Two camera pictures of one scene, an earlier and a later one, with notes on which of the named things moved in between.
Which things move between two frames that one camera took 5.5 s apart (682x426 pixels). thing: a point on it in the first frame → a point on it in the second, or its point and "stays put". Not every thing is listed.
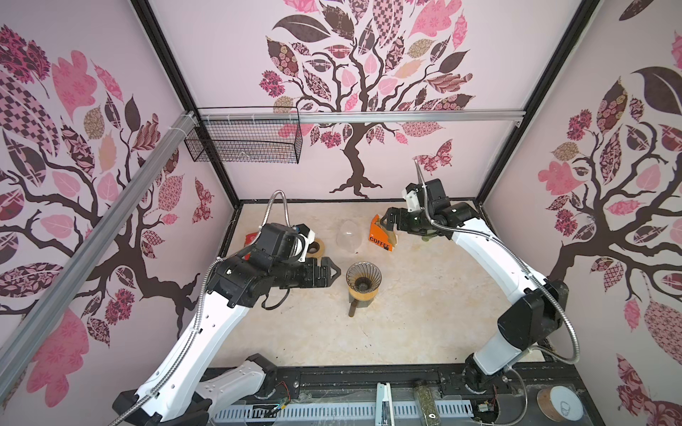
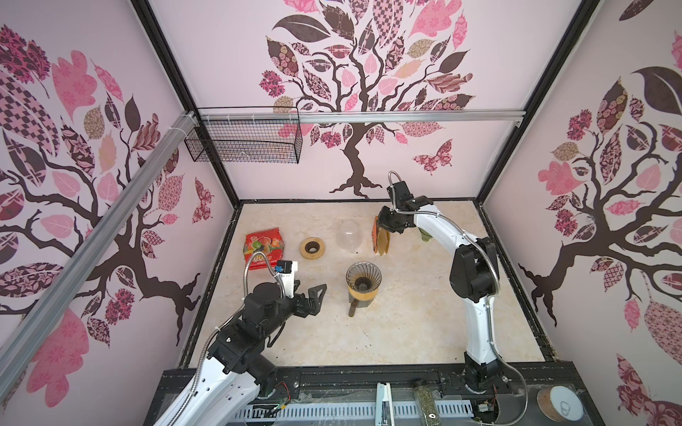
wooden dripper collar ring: [363, 296] stays put
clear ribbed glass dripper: [363, 277] stays put
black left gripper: [311, 280] → [314, 304]
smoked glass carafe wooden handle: [353, 307] stays put
